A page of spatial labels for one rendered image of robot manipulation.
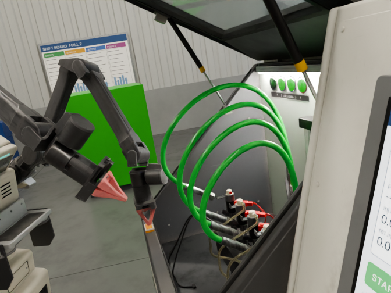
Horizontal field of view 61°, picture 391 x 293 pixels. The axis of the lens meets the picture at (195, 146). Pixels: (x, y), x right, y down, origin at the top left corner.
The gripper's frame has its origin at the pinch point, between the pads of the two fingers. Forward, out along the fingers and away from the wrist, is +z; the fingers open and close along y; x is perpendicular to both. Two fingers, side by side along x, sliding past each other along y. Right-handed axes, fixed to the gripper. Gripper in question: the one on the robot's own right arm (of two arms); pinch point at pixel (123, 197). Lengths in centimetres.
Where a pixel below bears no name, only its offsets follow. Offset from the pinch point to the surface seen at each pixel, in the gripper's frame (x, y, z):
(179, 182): 6.0, 9.1, 9.4
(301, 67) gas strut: -11.7, 45.7, 10.0
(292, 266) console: -17.2, 16.0, 32.3
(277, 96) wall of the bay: 43, 43, 25
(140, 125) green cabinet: 337, -70, -7
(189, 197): -1.6, 9.9, 12.0
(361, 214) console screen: -30, 33, 25
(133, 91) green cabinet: 337, -40, -39
